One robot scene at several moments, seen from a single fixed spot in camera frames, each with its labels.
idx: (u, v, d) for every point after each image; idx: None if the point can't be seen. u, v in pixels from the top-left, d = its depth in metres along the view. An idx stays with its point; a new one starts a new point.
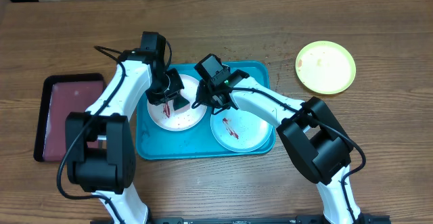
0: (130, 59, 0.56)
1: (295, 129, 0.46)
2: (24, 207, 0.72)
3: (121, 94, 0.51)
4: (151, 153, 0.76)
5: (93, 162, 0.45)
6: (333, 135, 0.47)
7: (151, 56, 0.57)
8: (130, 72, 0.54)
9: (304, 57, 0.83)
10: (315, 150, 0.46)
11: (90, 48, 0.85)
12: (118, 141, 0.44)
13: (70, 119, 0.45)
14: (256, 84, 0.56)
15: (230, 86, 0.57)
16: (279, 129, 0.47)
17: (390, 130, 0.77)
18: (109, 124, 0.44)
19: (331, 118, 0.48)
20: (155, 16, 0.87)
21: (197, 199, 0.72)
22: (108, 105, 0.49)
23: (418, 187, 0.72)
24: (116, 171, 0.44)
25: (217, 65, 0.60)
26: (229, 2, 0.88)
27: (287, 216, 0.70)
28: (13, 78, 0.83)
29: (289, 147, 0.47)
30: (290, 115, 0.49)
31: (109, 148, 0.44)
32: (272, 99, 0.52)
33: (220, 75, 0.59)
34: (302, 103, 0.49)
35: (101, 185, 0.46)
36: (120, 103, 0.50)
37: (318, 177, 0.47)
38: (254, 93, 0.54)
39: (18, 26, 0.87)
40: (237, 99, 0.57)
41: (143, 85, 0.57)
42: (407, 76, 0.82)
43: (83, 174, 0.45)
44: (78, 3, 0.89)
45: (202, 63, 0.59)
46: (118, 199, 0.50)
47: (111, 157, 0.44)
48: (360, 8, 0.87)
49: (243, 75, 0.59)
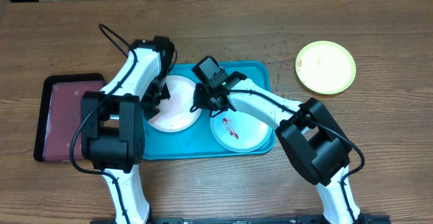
0: (141, 47, 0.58)
1: (293, 130, 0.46)
2: (24, 207, 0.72)
3: (133, 78, 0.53)
4: (151, 153, 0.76)
5: (105, 139, 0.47)
6: (332, 136, 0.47)
7: (162, 45, 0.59)
8: (141, 57, 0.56)
9: (304, 57, 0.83)
10: (314, 151, 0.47)
11: (91, 48, 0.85)
12: (128, 122, 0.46)
13: (86, 97, 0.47)
14: (253, 86, 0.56)
15: (228, 88, 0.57)
16: (278, 130, 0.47)
17: (390, 130, 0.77)
18: (122, 103, 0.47)
19: (329, 120, 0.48)
20: (155, 16, 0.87)
21: (197, 199, 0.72)
22: (121, 86, 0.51)
23: (418, 187, 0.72)
24: (126, 148, 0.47)
25: (214, 68, 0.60)
26: (229, 2, 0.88)
27: (287, 216, 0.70)
28: (13, 78, 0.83)
29: (288, 148, 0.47)
30: (288, 117, 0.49)
31: (122, 126, 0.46)
32: (271, 101, 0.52)
33: (218, 77, 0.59)
34: (300, 104, 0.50)
35: (111, 161, 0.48)
36: (132, 85, 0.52)
37: (318, 178, 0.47)
38: (252, 95, 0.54)
39: (18, 26, 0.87)
40: (234, 101, 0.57)
41: (152, 72, 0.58)
42: (407, 76, 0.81)
43: (95, 151, 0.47)
44: (78, 3, 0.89)
45: (200, 65, 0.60)
46: (125, 181, 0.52)
47: (123, 134, 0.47)
48: (360, 8, 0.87)
49: (241, 76, 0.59)
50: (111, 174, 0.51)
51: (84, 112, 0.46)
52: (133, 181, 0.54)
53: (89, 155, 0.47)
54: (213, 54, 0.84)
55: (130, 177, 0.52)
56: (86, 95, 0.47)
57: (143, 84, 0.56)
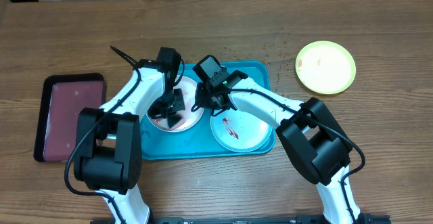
0: (145, 66, 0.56)
1: (293, 130, 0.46)
2: (24, 207, 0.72)
3: (134, 96, 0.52)
4: (151, 153, 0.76)
5: (99, 160, 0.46)
6: (333, 136, 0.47)
7: (168, 66, 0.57)
8: (145, 77, 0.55)
9: (304, 56, 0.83)
10: (314, 150, 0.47)
11: (91, 48, 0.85)
12: (126, 141, 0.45)
13: (84, 114, 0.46)
14: (254, 84, 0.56)
15: (228, 86, 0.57)
16: (279, 130, 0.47)
17: (390, 130, 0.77)
18: (121, 122, 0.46)
19: (331, 119, 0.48)
20: (155, 16, 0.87)
21: (197, 199, 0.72)
22: (121, 105, 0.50)
23: (418, 187, 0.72)
24: (120, 171, 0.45)
25: (215, 66, 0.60)
26: (229, 3, 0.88)
27: (287, 216, 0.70)
28: (13, 78, 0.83)
29: (289, 148, 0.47)
30: (289, 116, 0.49)
31: (119, 145, 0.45)
32: (273, 99, 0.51)
33: (219, 76, 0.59)
34: (301, 103, 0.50)
35: (105, 184, 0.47)
36: (133, 105, 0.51)
37: (318, 178, 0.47)
38: (252, 94, 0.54)
39: (19, 26, 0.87)
40: (235, 100, 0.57)
41: (155, 91, 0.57)
42: (407, 75, 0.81)
43: (88, 172, 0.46)
44: (78, 3, 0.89)
45: (201, 65, 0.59)
46: (121, 199, 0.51)
47: (119, 155, 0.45)
48: (360, 8, 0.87)
49: (241, 75, 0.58)
50: (106, 193, 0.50)
51: (82, 130, 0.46)
52: (130, 197, 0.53)
53: (81, 176, 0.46)
54: (213, 54, 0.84)
55: (126, 196, 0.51)
56: (85, 112, 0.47)
57: (145, 103, 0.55)
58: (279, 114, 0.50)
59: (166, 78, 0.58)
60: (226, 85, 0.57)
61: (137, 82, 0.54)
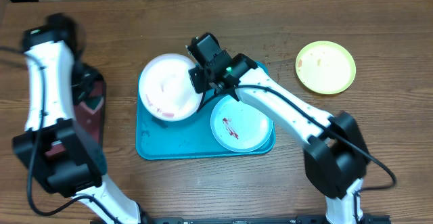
0: (36, 44, 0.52)
1: (323, 148, 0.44)
2: (24, 208, 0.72)
3: (53, 94, 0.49)
4: (151, 153, 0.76)
5: (61, 172, 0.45)
6: (356, 153, 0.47)
7: (57, 28, 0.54)
8: (44, 61, 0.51)
9: (304, 57, 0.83)
10: (339, 167, 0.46)
11: (91, 48, 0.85)
12: (77, 147, 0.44)
13: (19, 145, 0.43)
14: (266, 80, 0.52)
15: (233, 74, 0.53)
16: (307, 149, 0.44)
17: (390, 130, 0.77)
18: (59, 132, 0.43)
19: (357, 135, 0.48)
20: (155, 16, 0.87)
21: (197, 199, 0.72)
22: (47, 113, 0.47)
23: (418, 187, 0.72)
24: (87, 168, 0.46)
25: (214, 47, 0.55)
26: (229, 2, 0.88)
27: (287, 216, 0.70)
28: (13, 78, 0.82)
29: (315, 168, 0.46)
30: (317, 132, 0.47)
31: (72, 152, 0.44)
32: (296, 107, 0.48)
33: (220, 60, 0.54)
34: (328, 118, 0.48)
35: (78, 185, 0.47)
36: (57, 102, 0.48)
37: (336, 192, 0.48)
38: (266, 92, 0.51)
39: (19, 26, 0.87)
40: (243, 95, 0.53)
41: (67, 65, 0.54)
42: (407, 76, 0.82)
43: (58, 187, 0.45)
44: (78, 3, 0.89)
45: (198, 44, 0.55)
46: (101, 193, 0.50)
47: (76, 159, 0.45)
48: (360, 8, 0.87)
49: (249, 64, 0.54)
50: (84, 194, 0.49)
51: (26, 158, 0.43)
52: (111, 190, 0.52)
53: (52, 189, 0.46)
54: None
55: (105, 189, 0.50)
56: (17, 143, 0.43)
57: (65, 84, 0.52)
58: (301, 124, 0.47)
59: (64, 38, 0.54)
60: (231, 73, 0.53)
61: (41, 74, 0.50)
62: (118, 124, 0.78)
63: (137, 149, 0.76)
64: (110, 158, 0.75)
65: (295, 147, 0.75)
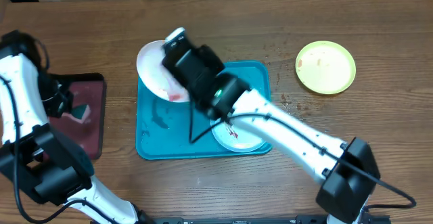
0: None
1: (339, 184, 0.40)
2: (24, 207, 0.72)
3: (22, 104, 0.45)
4: (151, 153, 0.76)
5: (48, 180, 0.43)
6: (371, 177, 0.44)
7: (15, 40, 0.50)
8: (6, 73, 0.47)
9: (304, 56, 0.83)
10: (356, 199, 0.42)
11: (91, 48, 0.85)
12: (58, 151, 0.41)
13: None
14: (264, 104, 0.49)
15: (222, 99, 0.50)
16: (324, 186, 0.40)
17: (390, 130, 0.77)
18: (38, 139, 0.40)
19: (371, 160, 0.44)
20: (155, 16, 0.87)
21: (197, 199, 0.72)
22: (21, 124, 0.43)
23: (418, 187, 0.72)
24: (74, 170, 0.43)
25: (197, 65, 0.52)
26: (229, 2, 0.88)
27: (287, 216, 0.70)
28: None
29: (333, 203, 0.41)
30: (332, 165, 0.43)
31: (55, 157, 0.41)
32: (306, 139, 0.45)
33: (204, 77, 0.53)
34: (341, 146, 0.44)
35: (69, 189, 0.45)
36: (29, 112, 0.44)
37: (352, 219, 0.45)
38: (268, 120, 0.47)
39: (18, 26, 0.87)
40: (241, 124, 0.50)
41: (32, 75, 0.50)
42: (407, 76, 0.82)
43: (47, 194, 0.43)
44: (78, 3, 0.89)
45: (180, 64, 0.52)
46: (94, 195, 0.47)
47: (61, 164, 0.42)
48: (360, 8, 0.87)
49: (241, 86, 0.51)
50: (75, 199, 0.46)
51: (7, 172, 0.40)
52: (103, 191, 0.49)
53: (43, 199, 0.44)
54: None
55: (97, 190, 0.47)
56: None
57: (35, 93, 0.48)
58: (312, 156, 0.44)
59: (24, 50, 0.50)
60: (222, 97, 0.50)
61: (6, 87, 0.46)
62: (118, 124, 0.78)
63: (137, 149, 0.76)
64: (110, 158, 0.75)
65: None
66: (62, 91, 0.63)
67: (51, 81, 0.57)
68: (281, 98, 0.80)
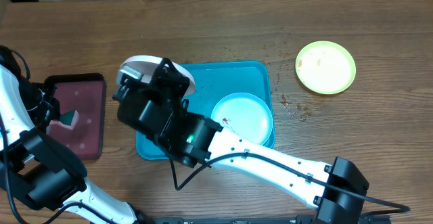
0: None
1: (332, 210, 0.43)
2: (24, 208, 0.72)
3: (5, 112, 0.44)
4: (152, 153, 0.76)
5: (42, 185, 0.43)
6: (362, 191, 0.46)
7: None
8: None
9: (304, 57, 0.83)
10: (353, 216, 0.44)
11: (91, 48, 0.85)
12: (49, 154, 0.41)
13: None
14: (239, 141, 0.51)
15: (197, 144, 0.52)
16: (318, 216, 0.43)
17: (390, 130, 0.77)
18: (28, 145, 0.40)
19: (358, 174, 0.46)
20: (155, 16, 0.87)
21: (197, 199, 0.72)
22: (8, 131, 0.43)
23: (418, 187, 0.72)
24: (67, 172, 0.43)
25: (158, 114, 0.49)
26: (229, 2, 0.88)
27: (287, 216, 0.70)
28: None
29: None
30: (321, 191, 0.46)
31: (47, 162, 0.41)
32: (289, 170, 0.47)
33: (170, 122, 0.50)
34: (324, 168, 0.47)
35: (63, 192, 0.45)
36: (13, 118, 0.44)
37: None
38: (247, 157, 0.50)
39: (18, 26, 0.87)
40: (220, 165, 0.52)
41: (12, 81, 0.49)
42: (408, 76, 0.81)
43: (42, 199, 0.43)
44: (78, 3, 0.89)
45: (142, 119, 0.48)
46: (89, 197, 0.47)
47: (53, 168, 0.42)
48: (360, 8, 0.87)
49: (210, 126, 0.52)
50: (71, 202, 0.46)
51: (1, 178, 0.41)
52: (99, 193, 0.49)
53: (38, 205, 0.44)
54: (213, 54, 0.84)
55: (92, 191, 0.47)
56: None
57: (17, 99, 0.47)
58: (299, 186, 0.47)
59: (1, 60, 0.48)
60: (195, 142, 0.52)
61: None
62: (118, 124, 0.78)
63: (137, 149, 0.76)
64: (110, 158, 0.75)
65: (295, 147, 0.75)
66: (47, 98, 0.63)
67: (32, 90, 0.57)
68: (281, 98, 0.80)
